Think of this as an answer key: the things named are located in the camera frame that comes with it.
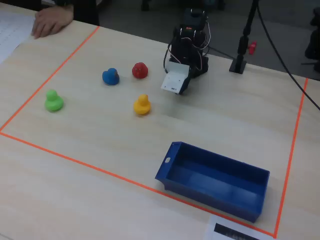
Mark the person's bare hand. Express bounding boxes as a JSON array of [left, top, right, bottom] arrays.
[[31, 4, 75, 40]]

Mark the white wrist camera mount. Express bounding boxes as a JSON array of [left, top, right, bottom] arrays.
[[160, 61, 190, 95]]

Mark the red clamp knob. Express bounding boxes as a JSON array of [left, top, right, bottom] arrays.
[[248, 40, 258, 56]]

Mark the long black cable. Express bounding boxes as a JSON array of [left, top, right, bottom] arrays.
[[256, 4, 320, 111]]

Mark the paper with black print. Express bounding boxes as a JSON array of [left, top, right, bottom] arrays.
[[202, 214, 272, 240]]

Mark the green rubber duck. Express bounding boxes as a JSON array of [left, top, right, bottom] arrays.
[[44, 89, 64, 113]]

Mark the red rubber duck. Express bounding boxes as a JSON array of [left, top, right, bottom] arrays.
[[131, 62, 149, 80]]

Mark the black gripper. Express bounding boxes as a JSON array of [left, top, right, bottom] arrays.
[[178, 64, 196, 96]]

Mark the person's dark sleeved forearm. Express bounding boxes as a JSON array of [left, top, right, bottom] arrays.
[[55, 0, 101, 26]]

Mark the yellow rubber duck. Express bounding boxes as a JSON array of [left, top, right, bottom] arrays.
[[133, 94, 152, 116]]

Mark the blue rubber duck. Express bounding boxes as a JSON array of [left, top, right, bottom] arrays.
[[101, 67, 120, 86]]

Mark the black office chair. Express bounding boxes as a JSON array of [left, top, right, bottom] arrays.
[[301, 7, 320, 66]]

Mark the orange tape strip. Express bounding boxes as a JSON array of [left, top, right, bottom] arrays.
[[0, 25, 101, 133], [0, 131, 278, 238], [273, 77, 309, 238]]

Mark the white printed paper sheet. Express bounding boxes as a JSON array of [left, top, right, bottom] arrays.
[[0, 10, 36, 65]]

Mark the black camera stand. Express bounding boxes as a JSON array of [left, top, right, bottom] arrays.
[[228, 0, 261, 74]]

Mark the blue plastic box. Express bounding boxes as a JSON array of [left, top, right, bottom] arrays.
[[154, 141, 271, 223]]

